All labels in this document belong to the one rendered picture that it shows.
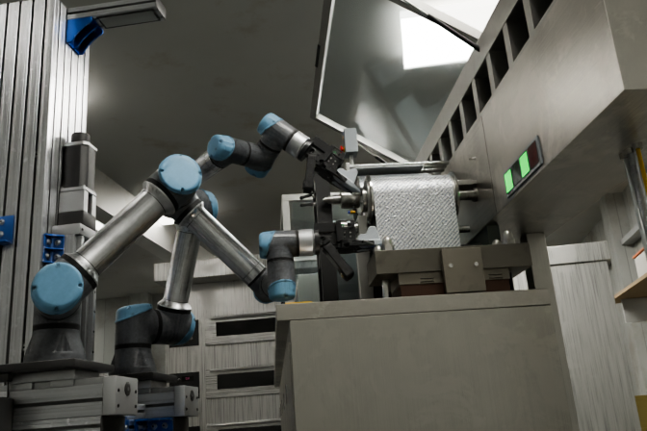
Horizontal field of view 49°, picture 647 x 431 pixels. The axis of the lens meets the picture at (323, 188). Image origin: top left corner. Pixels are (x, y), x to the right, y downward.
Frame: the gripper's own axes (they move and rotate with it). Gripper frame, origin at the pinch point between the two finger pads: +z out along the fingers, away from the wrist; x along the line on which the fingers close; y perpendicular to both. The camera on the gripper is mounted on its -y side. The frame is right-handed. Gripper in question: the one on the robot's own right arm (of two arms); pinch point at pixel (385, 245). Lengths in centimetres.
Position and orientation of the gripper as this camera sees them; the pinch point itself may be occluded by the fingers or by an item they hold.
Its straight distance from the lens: 199.9
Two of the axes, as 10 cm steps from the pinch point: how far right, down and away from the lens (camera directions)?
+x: -0.7, 3.3, 9.4
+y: -0.7, -9.4, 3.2
